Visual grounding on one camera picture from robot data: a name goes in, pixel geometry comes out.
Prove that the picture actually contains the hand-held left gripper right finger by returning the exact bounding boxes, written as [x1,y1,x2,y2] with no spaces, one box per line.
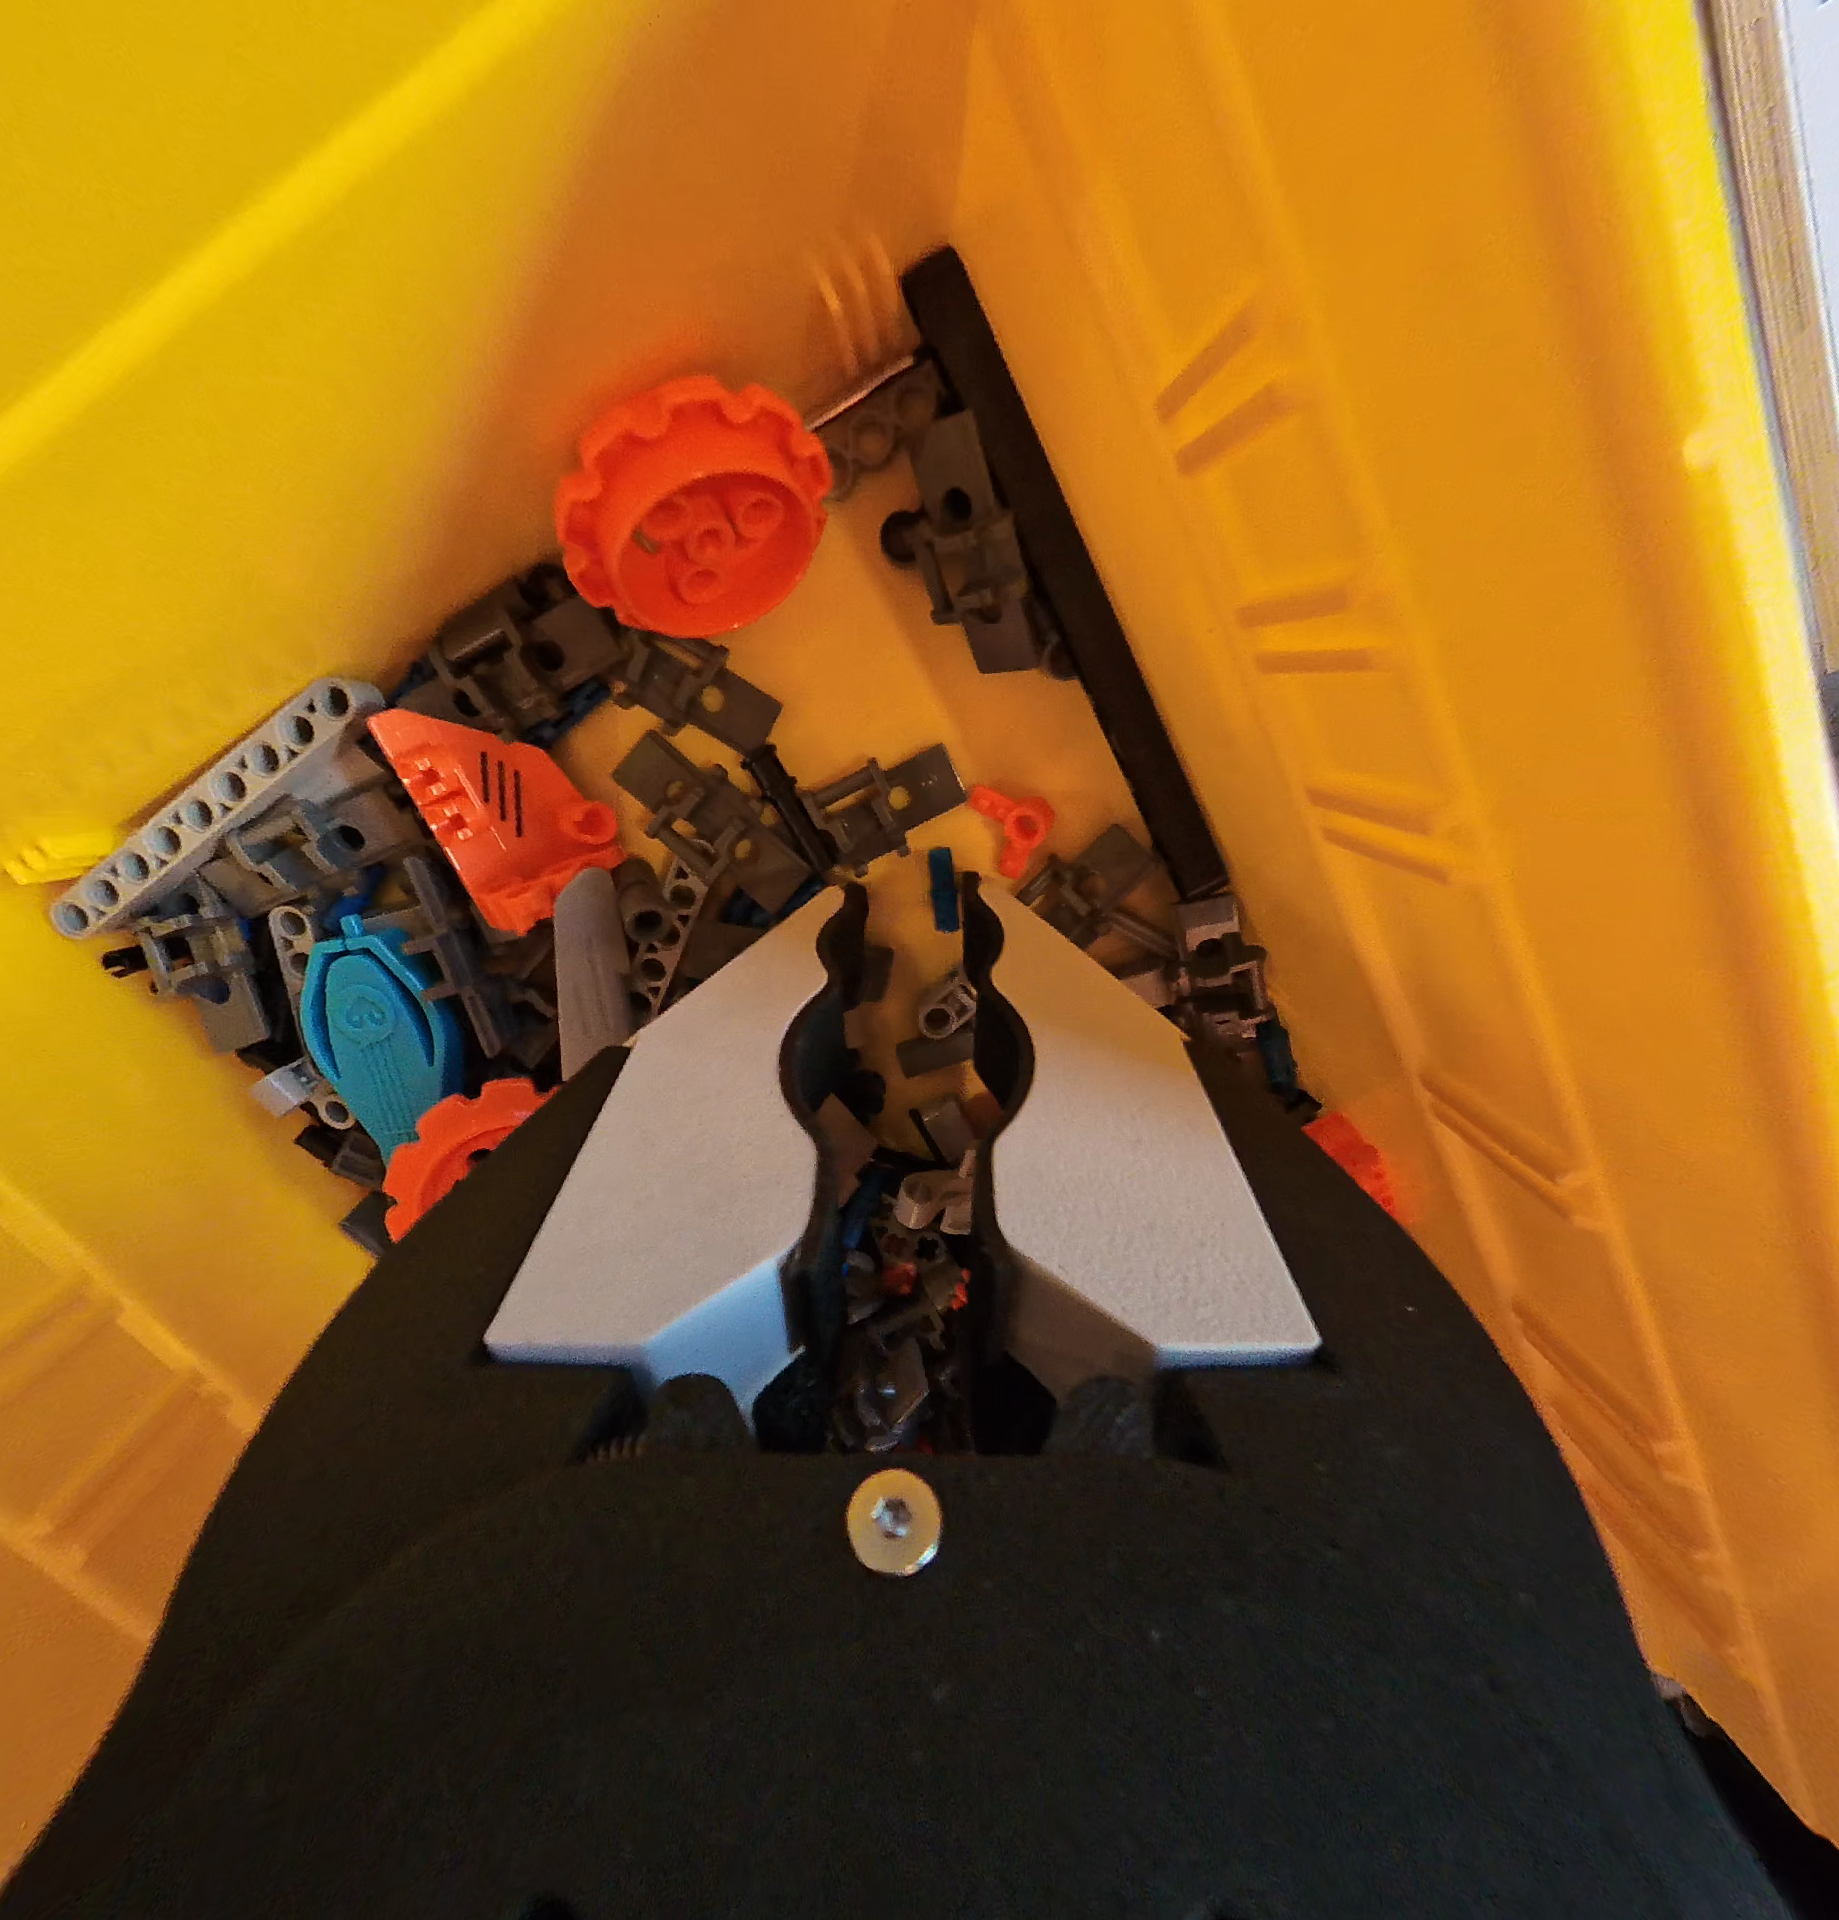
[960,877,1322,1405]

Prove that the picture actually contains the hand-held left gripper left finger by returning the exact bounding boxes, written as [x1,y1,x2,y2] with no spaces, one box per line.
[484,884,871,1445]

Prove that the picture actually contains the yellow plastic parts bin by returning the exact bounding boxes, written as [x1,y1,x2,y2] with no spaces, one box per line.
[0,0,1839,1868]

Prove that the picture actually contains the orange toothed wheel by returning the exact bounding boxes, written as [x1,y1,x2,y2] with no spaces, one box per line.
[554,374,835,638]
[385,1078,555,1244]

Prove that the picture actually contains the light grey blade piece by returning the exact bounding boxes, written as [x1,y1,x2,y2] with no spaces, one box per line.
[554,868,637,1080]

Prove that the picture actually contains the small orange connector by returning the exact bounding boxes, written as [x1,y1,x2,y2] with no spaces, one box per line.
[966,781,1058,878]

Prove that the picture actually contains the pile of dark grey parts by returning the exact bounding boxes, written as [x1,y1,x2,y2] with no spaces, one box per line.
[101,352,1312,1479]

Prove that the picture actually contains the light grey holed beam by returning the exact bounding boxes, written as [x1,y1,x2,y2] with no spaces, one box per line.
[49,676,388,939]

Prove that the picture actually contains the long black beam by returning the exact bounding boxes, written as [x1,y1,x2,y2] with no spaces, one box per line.
[900,247,1236,901]

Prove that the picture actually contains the light wooden divider panel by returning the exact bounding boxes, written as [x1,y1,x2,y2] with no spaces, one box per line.
[1707,0,1839,668]

